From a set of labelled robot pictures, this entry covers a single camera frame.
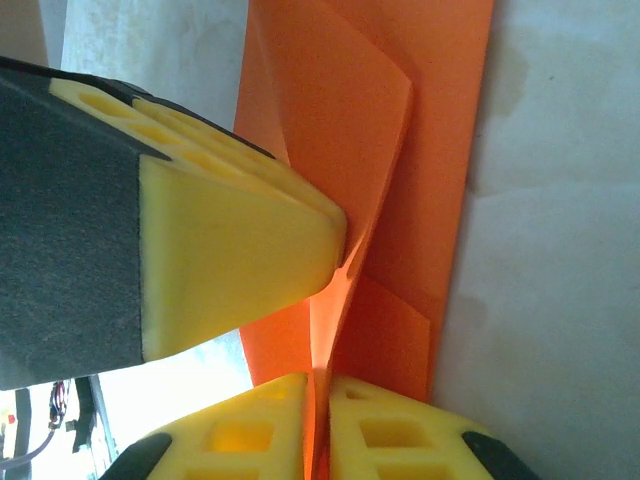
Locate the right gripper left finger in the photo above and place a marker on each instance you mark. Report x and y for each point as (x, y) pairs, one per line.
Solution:
(240, 440)

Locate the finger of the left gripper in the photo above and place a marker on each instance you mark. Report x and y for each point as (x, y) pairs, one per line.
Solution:
(240, 160)
(150, 250)

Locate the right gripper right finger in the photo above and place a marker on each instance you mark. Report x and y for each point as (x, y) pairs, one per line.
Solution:
(395, 435)

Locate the orange paper sheet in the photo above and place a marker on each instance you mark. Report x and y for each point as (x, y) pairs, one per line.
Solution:
(440, 150)

